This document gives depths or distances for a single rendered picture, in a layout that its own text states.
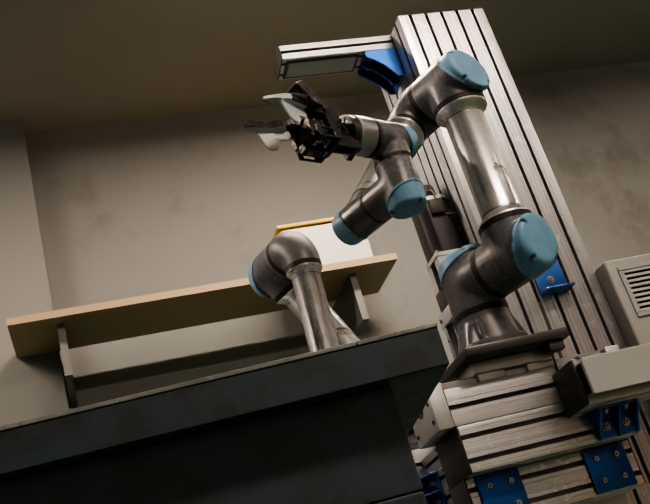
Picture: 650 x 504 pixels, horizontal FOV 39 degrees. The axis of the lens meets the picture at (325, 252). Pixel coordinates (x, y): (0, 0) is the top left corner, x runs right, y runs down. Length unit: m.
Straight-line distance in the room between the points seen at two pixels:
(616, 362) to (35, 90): 3.31
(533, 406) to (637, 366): 0.21
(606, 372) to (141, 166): 3.27
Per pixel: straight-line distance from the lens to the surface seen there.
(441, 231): 2.27
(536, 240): 1.86
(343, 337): 2.47
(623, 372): 1.82
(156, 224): 4.53
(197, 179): 4.66
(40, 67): 4.41
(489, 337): 1.87
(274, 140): 1.66
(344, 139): 1.69
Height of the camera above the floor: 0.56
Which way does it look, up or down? 24 degrees up
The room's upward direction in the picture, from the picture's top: 17 degrees counter-clockwise
